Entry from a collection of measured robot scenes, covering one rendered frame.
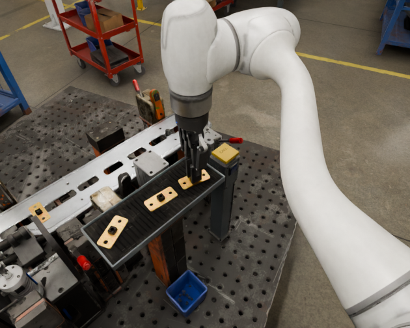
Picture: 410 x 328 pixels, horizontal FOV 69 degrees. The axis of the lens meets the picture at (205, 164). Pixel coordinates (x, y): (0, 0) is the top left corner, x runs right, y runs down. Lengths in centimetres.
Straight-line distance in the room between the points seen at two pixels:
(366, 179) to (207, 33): 226
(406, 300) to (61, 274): 84
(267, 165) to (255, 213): 30
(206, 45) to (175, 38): 5
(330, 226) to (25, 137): 173
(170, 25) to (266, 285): 94
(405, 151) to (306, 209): 271
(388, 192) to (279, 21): 216
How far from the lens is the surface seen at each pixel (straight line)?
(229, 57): 58
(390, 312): 36
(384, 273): 36
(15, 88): 325
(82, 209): 104
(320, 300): 201
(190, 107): 61
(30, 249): 82
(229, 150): 91
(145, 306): 117
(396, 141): 314
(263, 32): 60
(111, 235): 76
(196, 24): 53
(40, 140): 185
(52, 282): 99
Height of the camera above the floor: 180
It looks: 47 degrees down
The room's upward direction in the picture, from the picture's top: straight up
